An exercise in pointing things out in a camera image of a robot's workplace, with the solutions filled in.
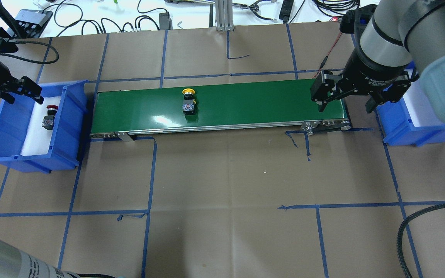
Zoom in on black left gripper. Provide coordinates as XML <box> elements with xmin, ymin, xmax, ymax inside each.
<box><xmin>0</xmin><ymin>62</ymin><xmax>44</xmax><ymax>105</ymax></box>

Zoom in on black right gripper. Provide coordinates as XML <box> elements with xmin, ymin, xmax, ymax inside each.
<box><xmin>310</xmin><ymin>50</ymin><xmax>413</xmax><ymax>114</ymax></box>

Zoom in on yellow push button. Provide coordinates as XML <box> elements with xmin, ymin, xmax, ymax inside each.
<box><xmin>182</xmin><ymin>88</ymin><xmax>197</xmax><ymax>116</ymax></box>

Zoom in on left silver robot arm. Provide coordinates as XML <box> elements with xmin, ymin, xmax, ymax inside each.
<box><xmin>0</xmin><ymin>62</ymin><xmax>79</xmax><ymax>278</ymax></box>

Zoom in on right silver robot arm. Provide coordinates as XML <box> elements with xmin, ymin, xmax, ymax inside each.
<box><xmin>310</xmin><ymin>0</ymin><xmax>445</xmax><ymax>124</ymax></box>

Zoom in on red push button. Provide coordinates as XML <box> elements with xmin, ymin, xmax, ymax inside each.
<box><xmin>42</xmin><ymin>104</ymin><xmax>59</xmax><ymax>130</ymax></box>

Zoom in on white foam pad left bin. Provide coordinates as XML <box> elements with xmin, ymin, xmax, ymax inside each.
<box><xmin>20</xmin><ymin>96</ymin><xmax>61</xmax><ymax>156</ymax></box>

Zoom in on white foam pad bin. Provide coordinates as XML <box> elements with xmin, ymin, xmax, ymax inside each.
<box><xmin>402</xmin><ymin>80</ymin><xmax>443</xmax><ymax>127</ymax></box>
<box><xmin>20</xmin><ymin>96</ymin><xmax>61</xmax><ymax>156</ymax></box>

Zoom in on blue bin left side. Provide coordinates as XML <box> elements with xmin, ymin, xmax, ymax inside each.
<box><xmin>0</xmin><ymin>80</ymin><xmax>88</xmax><ymax>173</ymax></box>

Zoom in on blue bin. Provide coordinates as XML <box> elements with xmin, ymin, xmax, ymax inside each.
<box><xmin>377</xmin><ymin>81</ymin><xmax>445</xmax><ymax>147</ymax></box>
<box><xmin>0</xmin><ymin>80</ymin><xmax>88</xmax><ymax>173</ymax></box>

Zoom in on blue bin right side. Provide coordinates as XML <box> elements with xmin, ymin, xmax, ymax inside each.
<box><xmin>377</xmin><ymin>81</ymin><xmax>445</xmax><ymax>147</ymax></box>

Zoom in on green conveyor belt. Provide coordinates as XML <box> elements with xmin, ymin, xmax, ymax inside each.
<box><xmin>90</xmin><ymin>80</ymin><xmax>353</xmax><ymax>140</ymax></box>

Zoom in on white foam pad right bin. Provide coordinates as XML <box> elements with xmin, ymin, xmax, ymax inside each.
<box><xmin>402</xmin><ymin>80</ymin><xmax>443</xmax><ymax>127</ymax></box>

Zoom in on black power adapter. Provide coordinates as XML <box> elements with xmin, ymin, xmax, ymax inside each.
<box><xmin>158</xmin><ymin>11</ymin><xmax>173</xmax><ymax>30</ymax></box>

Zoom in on red black conveyor wires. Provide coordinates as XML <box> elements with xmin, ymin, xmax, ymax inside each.
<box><xmin>317</xmin><ymin>31</ymin><xmax>343</xmax><ymax>80</ymax></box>

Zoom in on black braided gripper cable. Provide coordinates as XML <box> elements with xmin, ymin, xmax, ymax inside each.
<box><xmin>396</xmin><ymin>200</ymin><xmax>445</xmax><ymax>278</ymax></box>

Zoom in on aluminium frame post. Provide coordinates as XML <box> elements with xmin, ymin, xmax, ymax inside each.
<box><xmin>215</xmin><ymin>0</ymin><xmax>234</xmax><ymax>32</ymax></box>

